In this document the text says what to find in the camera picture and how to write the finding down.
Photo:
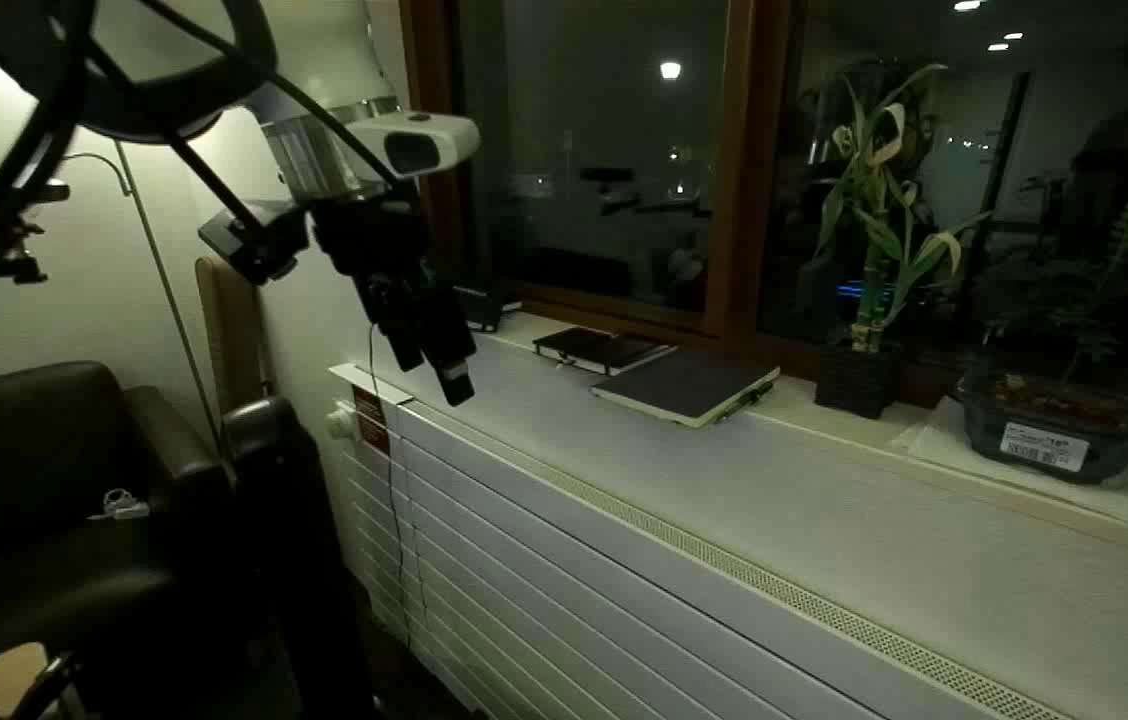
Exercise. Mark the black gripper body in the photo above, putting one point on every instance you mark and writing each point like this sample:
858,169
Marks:
390,261

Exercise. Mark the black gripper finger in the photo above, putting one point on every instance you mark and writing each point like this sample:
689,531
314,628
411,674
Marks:
405,347
452,352

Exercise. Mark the large dark hardcover book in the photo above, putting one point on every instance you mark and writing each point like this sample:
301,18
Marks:
687,385

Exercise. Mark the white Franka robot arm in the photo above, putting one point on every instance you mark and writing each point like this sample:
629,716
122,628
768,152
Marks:
309,145

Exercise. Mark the white power plug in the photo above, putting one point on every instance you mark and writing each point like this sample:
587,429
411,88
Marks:
340,420

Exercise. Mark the rounded wooden board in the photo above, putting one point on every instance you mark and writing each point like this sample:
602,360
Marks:
234,334

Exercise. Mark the thin metal lamp pole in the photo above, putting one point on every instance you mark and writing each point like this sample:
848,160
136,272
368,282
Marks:
169,303

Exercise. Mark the white slatted radiator cover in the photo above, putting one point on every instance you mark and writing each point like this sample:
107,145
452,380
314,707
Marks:
564,586

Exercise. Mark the small white object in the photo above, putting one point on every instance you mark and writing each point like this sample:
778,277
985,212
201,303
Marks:
122,507

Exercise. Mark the bamboo plant in square pot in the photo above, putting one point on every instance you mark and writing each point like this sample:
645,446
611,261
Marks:
852,380

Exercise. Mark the black leather armchair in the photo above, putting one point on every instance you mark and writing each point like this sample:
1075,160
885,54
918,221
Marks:
28,533

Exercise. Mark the fern plant in round pot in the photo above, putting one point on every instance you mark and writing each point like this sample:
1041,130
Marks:
1056,432

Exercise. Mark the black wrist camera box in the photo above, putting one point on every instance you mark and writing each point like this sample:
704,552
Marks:
258,240

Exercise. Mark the brown wooden window frame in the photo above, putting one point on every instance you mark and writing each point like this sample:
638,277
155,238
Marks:
743,160

